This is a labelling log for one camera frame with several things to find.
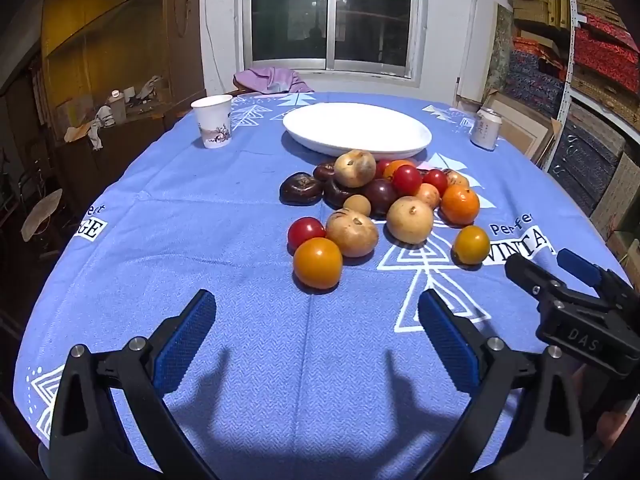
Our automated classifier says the white printed paper cup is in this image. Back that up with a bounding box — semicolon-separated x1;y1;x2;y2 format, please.
190;94;234;150

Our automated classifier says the person's right hand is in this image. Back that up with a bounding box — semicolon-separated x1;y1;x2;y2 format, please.
595;400;638;453

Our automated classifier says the white crumpled rag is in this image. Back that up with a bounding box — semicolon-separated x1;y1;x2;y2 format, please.
89;106;115;150

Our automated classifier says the stack of straw boxes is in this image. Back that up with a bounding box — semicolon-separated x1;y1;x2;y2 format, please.
507;0;571;31

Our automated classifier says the purple cloth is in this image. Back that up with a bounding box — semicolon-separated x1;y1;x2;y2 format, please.
233;66;315;95

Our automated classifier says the sliding glass window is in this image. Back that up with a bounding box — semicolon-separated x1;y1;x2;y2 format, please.
235;0;430;80

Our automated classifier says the orange mandarin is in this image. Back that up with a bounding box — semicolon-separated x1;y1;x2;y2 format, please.
384;159;417;179
440;184;481;226

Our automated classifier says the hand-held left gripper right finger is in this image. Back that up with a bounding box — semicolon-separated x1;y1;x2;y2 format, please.
417;289;586;480

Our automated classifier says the green patterned panel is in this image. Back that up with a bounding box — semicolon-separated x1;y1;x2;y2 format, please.
482;2;516;103

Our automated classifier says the white oval plate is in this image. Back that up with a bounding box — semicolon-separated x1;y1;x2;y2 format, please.
282;102;433;160

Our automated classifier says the white vertical strip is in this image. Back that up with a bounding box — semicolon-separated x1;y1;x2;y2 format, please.
467;0;479;101

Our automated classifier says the white metal shelf rack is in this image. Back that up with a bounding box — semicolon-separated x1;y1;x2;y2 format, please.
542;0;640;176

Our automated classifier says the tan asian pear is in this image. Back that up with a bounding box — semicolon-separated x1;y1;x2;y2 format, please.
386;196;434;245
334;150;377;189
325;208;380;259

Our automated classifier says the hanging cord loop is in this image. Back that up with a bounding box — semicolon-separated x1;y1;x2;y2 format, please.
174;0;193;37

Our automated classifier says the yellow orange tomato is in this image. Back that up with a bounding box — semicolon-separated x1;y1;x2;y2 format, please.
453;225;491;266

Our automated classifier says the orange striped pepino melon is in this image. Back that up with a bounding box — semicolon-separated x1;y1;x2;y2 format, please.
415;183;442;211

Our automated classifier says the small tan longan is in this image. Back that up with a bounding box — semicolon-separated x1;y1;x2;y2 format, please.
343;194;373;219

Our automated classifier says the pale hand fan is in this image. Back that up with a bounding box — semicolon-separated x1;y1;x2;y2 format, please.
21;189;63;241

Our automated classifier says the wooden glass cabinet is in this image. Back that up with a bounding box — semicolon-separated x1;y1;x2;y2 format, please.
40;0;206;201

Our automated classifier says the blue printed tablecloth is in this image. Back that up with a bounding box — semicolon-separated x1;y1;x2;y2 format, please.
14;91;633;480

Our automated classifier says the tan striped pepino melon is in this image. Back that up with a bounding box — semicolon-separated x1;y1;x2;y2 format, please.
443;168;471;190

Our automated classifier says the white drink can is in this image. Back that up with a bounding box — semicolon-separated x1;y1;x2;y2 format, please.
470;107;502;151

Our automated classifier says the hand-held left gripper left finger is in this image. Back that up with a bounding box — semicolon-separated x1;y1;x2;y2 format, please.
50;289;218;480

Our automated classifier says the dark purple plum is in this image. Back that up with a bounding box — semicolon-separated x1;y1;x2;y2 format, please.
361;178;399;219

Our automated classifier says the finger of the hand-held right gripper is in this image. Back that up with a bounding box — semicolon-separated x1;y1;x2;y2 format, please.
504;253;570;312
556;248;637;307

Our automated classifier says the dark brown mangosteen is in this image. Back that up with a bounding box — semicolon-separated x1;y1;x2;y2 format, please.
279;172;324;206

